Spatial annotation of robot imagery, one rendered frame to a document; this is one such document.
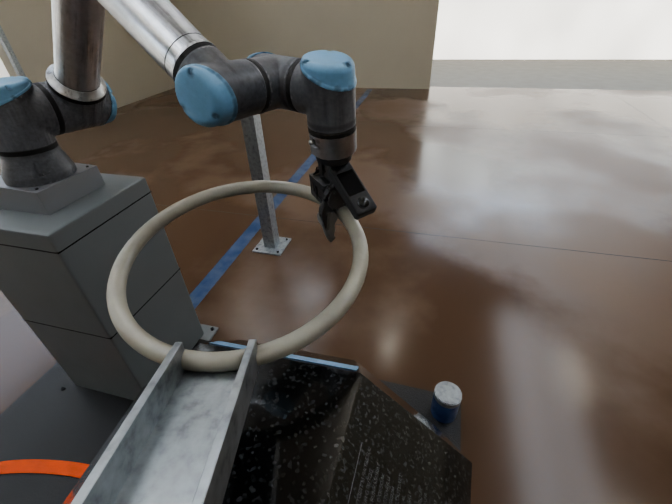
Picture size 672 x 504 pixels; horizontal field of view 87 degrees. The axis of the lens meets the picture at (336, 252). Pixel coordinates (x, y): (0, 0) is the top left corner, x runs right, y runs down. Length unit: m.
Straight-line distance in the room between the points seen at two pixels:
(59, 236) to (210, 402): 0.85
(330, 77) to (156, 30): 0.27
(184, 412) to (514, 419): 1.35
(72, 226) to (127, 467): 0.90
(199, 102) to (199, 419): 0.45
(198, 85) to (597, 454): 1.66
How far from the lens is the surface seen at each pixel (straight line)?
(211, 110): 0.61
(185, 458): 0.49
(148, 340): 0.63
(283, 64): 0.70
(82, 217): 1.31
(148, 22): 0.71
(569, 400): 1.81
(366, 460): 0.65
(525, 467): 1.59
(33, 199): 1.38
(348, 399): 0.65
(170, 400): 0.57
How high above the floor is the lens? 1.36
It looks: 36 degrees down
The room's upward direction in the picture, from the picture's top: 2 degrees counter-clockwise
